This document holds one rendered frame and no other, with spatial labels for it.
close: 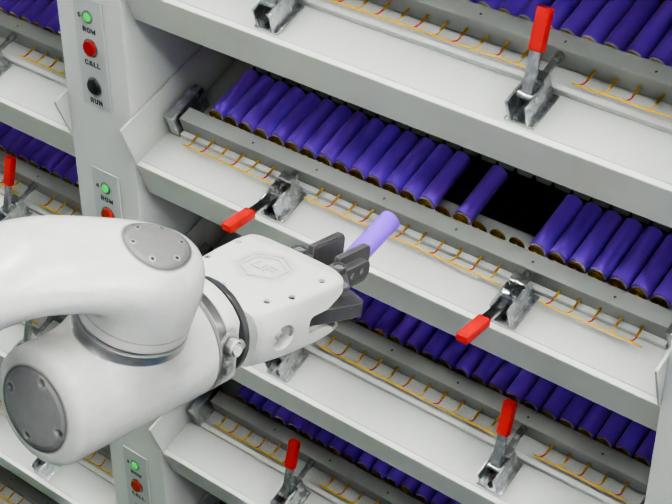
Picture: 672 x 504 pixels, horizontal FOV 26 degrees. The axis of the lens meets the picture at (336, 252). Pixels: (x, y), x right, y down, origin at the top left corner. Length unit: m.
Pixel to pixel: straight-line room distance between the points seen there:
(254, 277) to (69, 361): 0.19
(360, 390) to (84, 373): 0.60
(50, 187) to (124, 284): 0.88
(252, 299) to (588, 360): 0.34
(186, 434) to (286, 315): 0.73
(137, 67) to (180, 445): 0.50
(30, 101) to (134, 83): 0.20
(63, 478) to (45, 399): 1.08
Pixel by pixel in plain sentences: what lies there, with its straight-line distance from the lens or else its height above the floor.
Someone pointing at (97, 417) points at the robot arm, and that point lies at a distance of 0.94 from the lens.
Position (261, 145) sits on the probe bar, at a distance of 1.45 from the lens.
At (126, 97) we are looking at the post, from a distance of 1.48.
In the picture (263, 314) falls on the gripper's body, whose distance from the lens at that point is 1.03.
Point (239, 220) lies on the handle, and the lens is 1.36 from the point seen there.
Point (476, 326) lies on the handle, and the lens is 1.23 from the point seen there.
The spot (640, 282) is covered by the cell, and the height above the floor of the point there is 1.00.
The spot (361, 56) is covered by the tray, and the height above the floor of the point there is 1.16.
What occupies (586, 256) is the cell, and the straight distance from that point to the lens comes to 1.29.
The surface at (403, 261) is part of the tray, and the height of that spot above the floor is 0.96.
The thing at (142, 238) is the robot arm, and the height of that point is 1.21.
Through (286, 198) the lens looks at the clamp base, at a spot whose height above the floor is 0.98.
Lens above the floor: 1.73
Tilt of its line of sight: 35 degrees down
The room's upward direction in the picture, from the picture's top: straight up
